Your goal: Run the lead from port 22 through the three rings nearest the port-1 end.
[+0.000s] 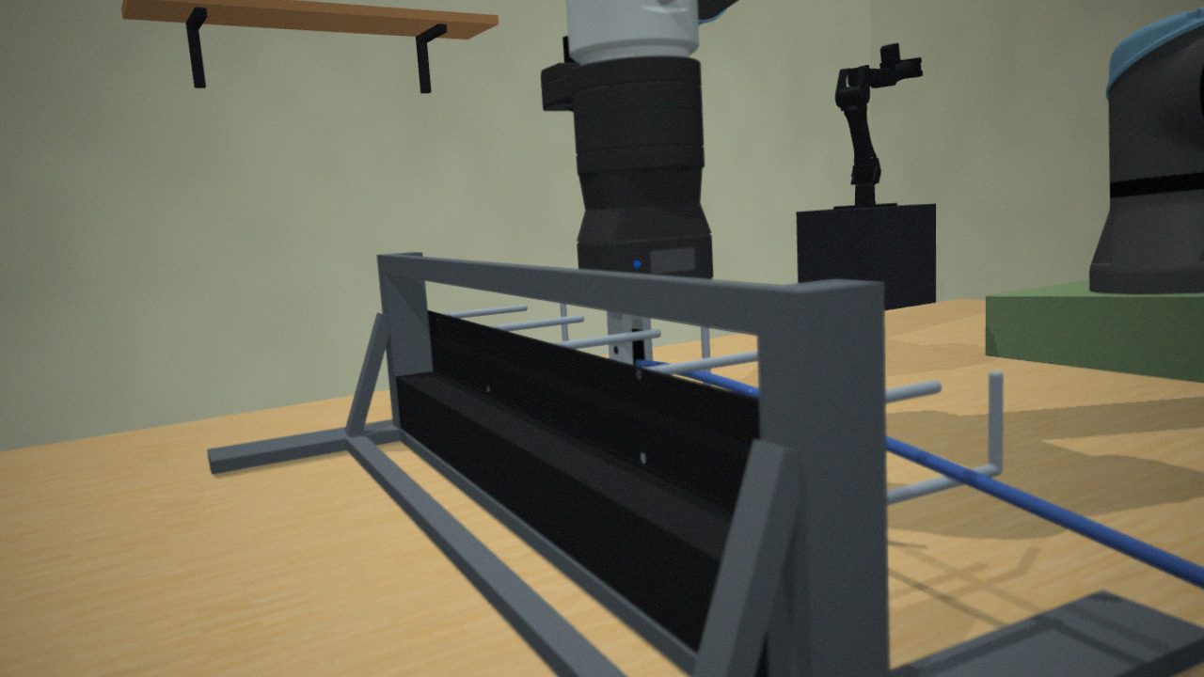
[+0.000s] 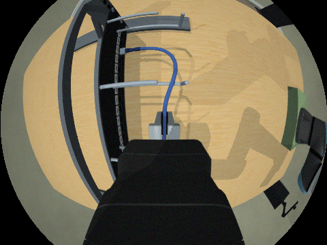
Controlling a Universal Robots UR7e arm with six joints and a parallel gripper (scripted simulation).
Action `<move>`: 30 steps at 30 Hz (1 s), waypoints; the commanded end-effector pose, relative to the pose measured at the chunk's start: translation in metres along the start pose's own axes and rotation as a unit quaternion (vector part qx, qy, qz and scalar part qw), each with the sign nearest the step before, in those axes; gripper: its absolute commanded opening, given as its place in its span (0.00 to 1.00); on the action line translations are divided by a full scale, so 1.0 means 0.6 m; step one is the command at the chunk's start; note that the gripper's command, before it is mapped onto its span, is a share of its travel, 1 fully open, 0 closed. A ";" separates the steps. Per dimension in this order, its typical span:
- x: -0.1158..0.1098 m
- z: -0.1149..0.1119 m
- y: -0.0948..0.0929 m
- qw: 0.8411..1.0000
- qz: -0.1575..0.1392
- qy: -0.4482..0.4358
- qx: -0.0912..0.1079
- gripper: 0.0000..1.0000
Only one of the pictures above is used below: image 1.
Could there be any blue cable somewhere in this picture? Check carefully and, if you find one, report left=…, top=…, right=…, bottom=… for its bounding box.
left=675, top=370, right=1204, bottom=590

